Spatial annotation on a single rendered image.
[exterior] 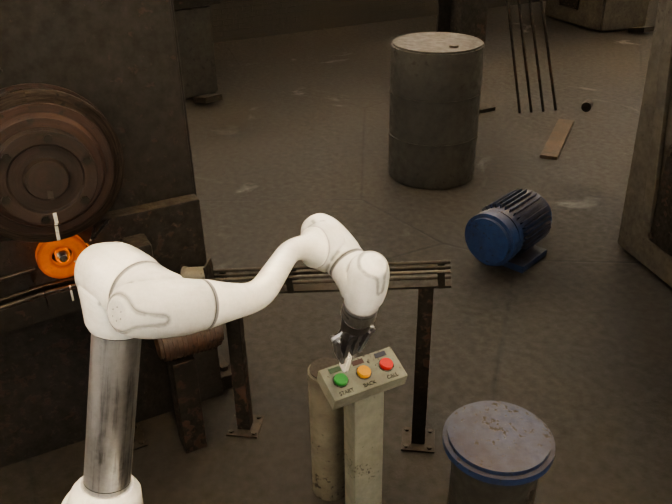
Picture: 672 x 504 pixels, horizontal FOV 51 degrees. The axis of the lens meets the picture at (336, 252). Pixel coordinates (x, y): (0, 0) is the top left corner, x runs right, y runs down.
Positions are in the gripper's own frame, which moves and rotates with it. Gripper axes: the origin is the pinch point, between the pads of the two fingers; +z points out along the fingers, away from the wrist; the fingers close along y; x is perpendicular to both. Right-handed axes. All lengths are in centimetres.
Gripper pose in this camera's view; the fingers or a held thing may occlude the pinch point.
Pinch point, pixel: (345, 360)
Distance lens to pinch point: 197.2
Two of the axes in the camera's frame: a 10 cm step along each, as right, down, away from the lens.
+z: -1.4, 6.7, 7.3
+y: -8.9, 2.4, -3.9
